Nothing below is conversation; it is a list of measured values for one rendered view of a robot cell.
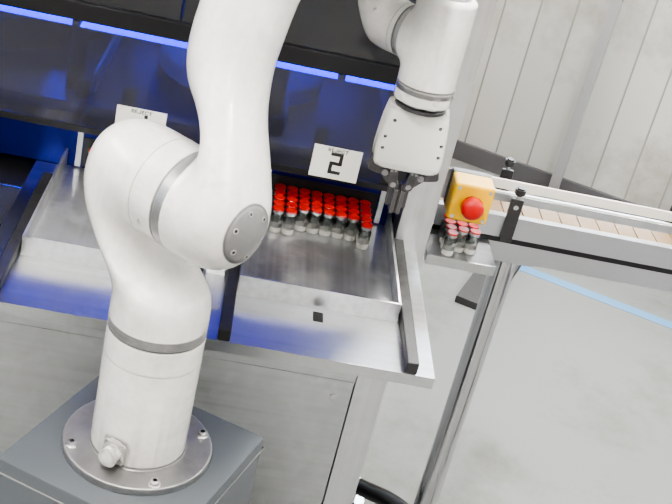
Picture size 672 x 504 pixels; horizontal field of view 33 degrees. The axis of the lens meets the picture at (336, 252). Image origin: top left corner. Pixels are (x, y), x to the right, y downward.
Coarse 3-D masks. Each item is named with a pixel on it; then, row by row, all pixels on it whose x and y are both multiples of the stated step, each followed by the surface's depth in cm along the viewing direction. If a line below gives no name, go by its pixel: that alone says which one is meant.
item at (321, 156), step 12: (312, 156) 198; (324, 156) 198; (336, 156) 198; (348, 156) 198; (360, 156) 198; (312, 168) 199; (324, 168) 199; (336, 168) 199; (348, 168) 199; (348, 180) 200
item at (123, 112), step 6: (120, 108) 194; (126, 108) 194; (132, 108) 194; (138, 108) 194; (120, 114) 194; (126, 114) 194; (132, 114) 194; (138, 114) 194; (144, 114) 194; (150, 114) 194; (156, 114) 194; (162, 114) 194; (120, 120) 195; (156, 120) 195; (162, 120) 195
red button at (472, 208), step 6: (468, 198) 200; (474, 198) 200; (462, 204) 200; (468, 204) 199; (474, 204) 199; (480, 204) 199; (462, 210) 200; (468, 210) 200; (474, 210) 199; (480, 210) 200; (468, 216) 200; (474, 216) 200; (480, 216) 200
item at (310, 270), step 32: (256, 256) 193; (288, 256) 195; (320, 256) 198; (352, 256) 200; (384, 256) 203; (256, 288) 181; (288, 288) 181; (320, 288) 188; (352, 288) 190; (384, 288) 193; (384, 320) 184
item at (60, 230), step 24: (72, 168) 206; (48, 192) 192; (72, 192) 198; (48, 216) 189; (72, 216) 191; (24, 240) 176; (48, 240) 176; (72, 240) 184; (96, 240) 186; (96, 264) 178
